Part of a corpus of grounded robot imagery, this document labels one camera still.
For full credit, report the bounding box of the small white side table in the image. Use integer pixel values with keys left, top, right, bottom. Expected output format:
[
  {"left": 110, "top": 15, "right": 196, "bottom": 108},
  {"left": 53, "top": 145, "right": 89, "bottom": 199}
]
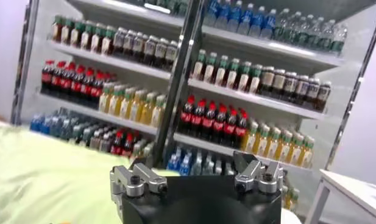
[{"left": 303, "top": 169, "right": 376, "bottom": 224}]

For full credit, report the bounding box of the open cooler door panel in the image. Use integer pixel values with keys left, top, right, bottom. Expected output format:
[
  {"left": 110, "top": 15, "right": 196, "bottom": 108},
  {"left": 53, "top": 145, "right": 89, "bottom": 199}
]
[
  {"left": 324, "top": 12, "right": 376, "bottom": 171},
  {"left": 10, "top": 0, "right": 41, "bottom": 126}
]

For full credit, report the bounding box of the white label dark drink bottle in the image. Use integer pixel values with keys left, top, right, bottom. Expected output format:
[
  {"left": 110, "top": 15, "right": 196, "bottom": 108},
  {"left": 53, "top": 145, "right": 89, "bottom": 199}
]
[
  {"left": 113, "top": 27, "right": 127, "bottom": 57},
  {"left": 154, "top": 38, "right": 170, "bottom": 68},
  {"left": 123, "top": 30, "right": 137, "bottom": 59},
  {"left": 144, "top": 35, "right": 160, "bottom": 65},
  {"left": 133, "top": 32, "right": 149, "bottom": 61},
  {"left": 165, "top": 41, "right": 179, "bottom": 71}
]

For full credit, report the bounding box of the red cap cola bottle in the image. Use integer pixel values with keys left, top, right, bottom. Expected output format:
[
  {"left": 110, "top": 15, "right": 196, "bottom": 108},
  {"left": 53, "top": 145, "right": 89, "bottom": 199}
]
[
  {"left": 110, "top": 130, "right": 124, "bottom": 155},
  {"left": 51, "top": 61, "right": 66, "bottom": 96},
  {"left": 191, "top": 99, "right": 207, "bottom": 136},
  {"left": 71, "top": 66, "right": 86, "bottom": 102},
  {"left": 80, "top": 69, "right": 96, "bottom": 105},
  {"left": 61, "top": 63, "right": 76, "bottom": 99},
  {"left": 202, "top": 101, "right": 218, "bottom": 139},
  {"left": 90, "top": 71, "right": 105, "bottom": 108},
  {"left": 212, "top": 103, "right": 228, "bottom": 142},
  {"left": 223, "top": 106, "right": 239, "bottom": 145},
  {"left": 180, "top": 96, "right": 196, "bottom": 133},
  {"left": 233, "top": 109, "right": 249, "bottom": 149},
  {"left": 121, "top": 133, "right": 135, "bottom": 158},
  {"left": 41, "top": 60, "right": 55, "bottom": 94}
]

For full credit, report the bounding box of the light green printed t-shirt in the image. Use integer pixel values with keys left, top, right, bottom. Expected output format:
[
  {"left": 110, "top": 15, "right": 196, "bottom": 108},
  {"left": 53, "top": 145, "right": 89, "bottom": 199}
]
[{"left": 0, "top": 123, "right": 181, "bottom": 224}]

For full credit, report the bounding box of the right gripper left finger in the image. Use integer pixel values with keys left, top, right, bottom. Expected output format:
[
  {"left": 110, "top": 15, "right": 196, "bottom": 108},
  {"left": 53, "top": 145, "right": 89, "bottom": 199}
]
[{"left": 110, "top": 162, "right": 169, "bottom": 198}]

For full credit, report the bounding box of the blue label water bottle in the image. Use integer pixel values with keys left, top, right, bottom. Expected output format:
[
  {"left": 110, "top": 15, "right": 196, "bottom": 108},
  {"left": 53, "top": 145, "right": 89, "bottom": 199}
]
[
  {"left": 166, "top": 147, "right": 182, "bottom": 171},
  {"left": 29, "top": 114, "right": 42, "bottom": 133},
  {"left": 238, "top": 2, "right": 255, "bottom": 35},
  {"left": 204, "top": 0, "right": 221, "bottom": 27},
  {"left": 40, "top": 115, "right": 53, "bottom": 135},
  {"left": 179, "top": 151, "right": 193, "bottom": 177},
  {"left": 215, "top": 0, "right": 233, "bottom": 30},
  {"left": 227, "top": 0, "right": 244, "bottom": 33},
  {"left": 249, "top": 5, "right": 266, "bottom": 38},
  {"left": 260, "top": 8, "right": 277, "bottom": 40}
]

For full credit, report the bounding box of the cream label dark drink bottle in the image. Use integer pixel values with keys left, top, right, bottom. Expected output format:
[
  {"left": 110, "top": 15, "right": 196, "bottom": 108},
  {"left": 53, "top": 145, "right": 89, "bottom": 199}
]
[
  {"left": 99, "top": 132, "right": 114, "bottom": 152},
  {"left": 90, "top": 130, "right": 104, "bottom": 150},
  {"left": 259, "top": 66, "right": 275, "bottom": 95},
  {"left": 282, "top": 72, "right": 298, "bottom": 101},
  {"left": 294, "top": 75, "right": 310, "bottom": 106},
  {"left": 305, "top": 78, "right": 321, "bottom": 109},
  {"left": 315, "top": 81, "right": 332, "bottom": 113},
  {"left": 271, "top": 69, "right": 286, "bottom": 98}
]

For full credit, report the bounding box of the green label water bottle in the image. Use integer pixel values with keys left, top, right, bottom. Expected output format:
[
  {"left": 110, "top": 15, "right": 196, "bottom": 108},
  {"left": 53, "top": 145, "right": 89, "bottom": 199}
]
[
  {"left": 49, "top": 117, "right": 63, "bottom": 138},
  {"left": 330, "top": 23, "right": 349, "bottom": 54},
  {"left": 319, "top": 19, "right": 336, "bottom": 51},
  {"left": 273, "top": 8, "right": 291, "bottom": 42},
  {"left": 308, "top": 16, "right": 325, "bottom": 49},
  {"left": 285, "top": 11, "right": 302, "bottom": 44},
  {"left": 296, "top": 14, "right": 313, "bottom": 46},
  {"left": 191, "top": 152, "right": 204, "bottom": 177},
  {"left": 202, "top": 153, "right": 215, "bottom": 177},
  {"left": 60, "top": 118, "right": 73, "bottom": 140}
]

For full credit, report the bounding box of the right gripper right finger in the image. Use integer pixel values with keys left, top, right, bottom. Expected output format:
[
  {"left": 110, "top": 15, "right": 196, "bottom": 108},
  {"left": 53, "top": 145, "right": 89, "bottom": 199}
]
[{"left": 232, "top": 151, "right": 285, "bottom": 195}]

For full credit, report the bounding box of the yellow drink bottle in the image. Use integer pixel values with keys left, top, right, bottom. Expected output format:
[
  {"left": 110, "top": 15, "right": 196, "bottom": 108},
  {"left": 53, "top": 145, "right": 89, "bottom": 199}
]
[
  {"left": 299, "top": 136, "right": 316, "bottom": 169},
  {"left": 254, "top": 124, "right": 271, "bottom": 156},
  {"left": 131, "top": 139, "right": 146, "bottom": 161},
  {"left": 242, "top": 121, "right": 259, "bottom": 152},
  {"left": 266, "top": 127, "right": 282, "bottom": 159},
  {"left": 277, "top": 130, "right": 294, "bottom": 162},
  {"left": 98, "top": 83, "right": 115, "bottom": 113},
  {"left": 288, "top": 133, "right": 305, "bottom": 165},
  {"left": 119, "top": 88, "right": 136, "bottom": 119},
  {"left": 108, "top": 86, "right": 125, "bottom": 116},
  {"left": 141, "top": 142, "right": 155, "bottom": 165},
  {"left": 289, "top": 187, "right": 300, "bottom": 212},
  {"left": 140, "top": 93, "right": 158, "bottom": 125},
  {"left": 282, "top": 185, "right": 292, "bottom": 209},
  {"left": 129, "top": 90, "right": 147, "bottom": 122},
  {"left": 151, "top": 95, "right": 167, "bottom": 128}
]

